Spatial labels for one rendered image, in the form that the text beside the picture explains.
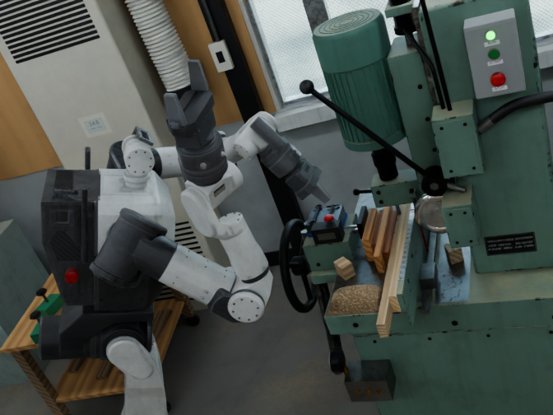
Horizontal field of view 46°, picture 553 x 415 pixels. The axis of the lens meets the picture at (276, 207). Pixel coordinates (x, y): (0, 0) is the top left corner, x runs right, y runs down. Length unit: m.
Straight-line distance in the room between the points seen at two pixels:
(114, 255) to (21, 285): 2.28
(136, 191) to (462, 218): 0.77
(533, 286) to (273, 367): 1.50
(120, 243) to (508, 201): 0.91
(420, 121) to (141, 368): 0.94
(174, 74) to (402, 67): 1.54
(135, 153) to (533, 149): 0.90
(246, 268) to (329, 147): 1.85
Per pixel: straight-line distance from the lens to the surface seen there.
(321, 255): 1.81
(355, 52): 1.54
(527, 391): 1.93
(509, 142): 1.58
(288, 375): 2.88
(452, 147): 1.49
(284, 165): 1.66
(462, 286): 1.77
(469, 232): 1.60
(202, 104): 1.18
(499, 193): 1.65
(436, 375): 1.91
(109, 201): 1.50
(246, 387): 2.91
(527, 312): 1.73
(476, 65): 1.43
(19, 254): 3.66
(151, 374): 1.78
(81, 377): 3.17
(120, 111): 2.95
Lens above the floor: 1.92
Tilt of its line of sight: 28 degrees down
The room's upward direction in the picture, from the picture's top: 21 degrees counter-clockwise
